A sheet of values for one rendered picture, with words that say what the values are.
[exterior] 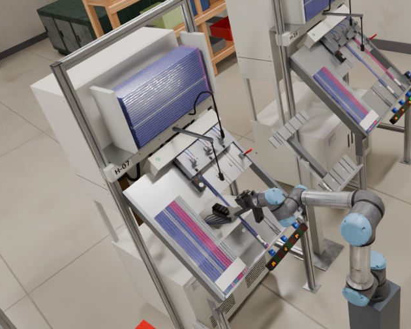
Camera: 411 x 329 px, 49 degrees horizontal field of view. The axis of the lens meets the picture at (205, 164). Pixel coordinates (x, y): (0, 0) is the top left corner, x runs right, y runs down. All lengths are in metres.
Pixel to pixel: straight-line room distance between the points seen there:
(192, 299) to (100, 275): 1.23
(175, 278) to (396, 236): 1.61
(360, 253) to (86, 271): 2.37
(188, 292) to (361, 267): 0.97
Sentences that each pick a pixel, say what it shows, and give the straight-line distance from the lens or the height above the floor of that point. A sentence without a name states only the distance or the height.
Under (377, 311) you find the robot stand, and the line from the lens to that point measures 2.36.
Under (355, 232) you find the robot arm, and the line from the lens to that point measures 1.83.
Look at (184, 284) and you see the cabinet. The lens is 2.50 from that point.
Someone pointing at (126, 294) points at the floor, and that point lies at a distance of 3.44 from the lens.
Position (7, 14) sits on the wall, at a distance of 9.61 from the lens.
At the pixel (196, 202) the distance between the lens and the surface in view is 2.31.
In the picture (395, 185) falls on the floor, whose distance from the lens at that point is 3.79.
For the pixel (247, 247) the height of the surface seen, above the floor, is 0.77.
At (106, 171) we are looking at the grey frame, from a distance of 2.10.
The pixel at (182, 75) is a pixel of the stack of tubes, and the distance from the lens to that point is 2.24.
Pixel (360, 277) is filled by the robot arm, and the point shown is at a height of 0.85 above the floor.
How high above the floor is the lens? 2.48
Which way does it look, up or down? 35 degrees down
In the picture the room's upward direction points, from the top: 17 degrees counter-clockwise
